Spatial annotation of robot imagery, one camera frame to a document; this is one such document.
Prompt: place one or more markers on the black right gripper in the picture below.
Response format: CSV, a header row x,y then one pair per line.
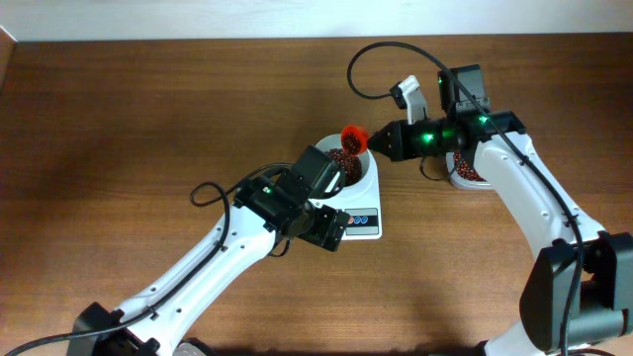
x,y
394,140

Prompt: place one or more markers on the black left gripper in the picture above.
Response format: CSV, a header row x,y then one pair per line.
x,y
325,228

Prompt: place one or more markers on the red measuring scoop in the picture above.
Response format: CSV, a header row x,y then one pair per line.
x,y
361,132

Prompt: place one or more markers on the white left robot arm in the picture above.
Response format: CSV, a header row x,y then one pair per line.
x,y
266,208

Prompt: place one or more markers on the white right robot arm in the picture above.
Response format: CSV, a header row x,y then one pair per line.
x,y
579,292

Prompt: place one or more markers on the red beans in scoop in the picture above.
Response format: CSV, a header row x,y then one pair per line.
x,y
351,143

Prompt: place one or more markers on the white digital kitchen scale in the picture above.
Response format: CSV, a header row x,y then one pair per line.
x,y
363,204

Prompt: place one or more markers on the red beans in bowl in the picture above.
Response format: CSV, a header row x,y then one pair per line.
x,y
350,163

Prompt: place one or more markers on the red adzuki beans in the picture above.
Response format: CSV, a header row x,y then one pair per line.
x,y
464,170

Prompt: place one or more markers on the clear plastic container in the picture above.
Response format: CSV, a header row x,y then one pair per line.
x,y
460,183

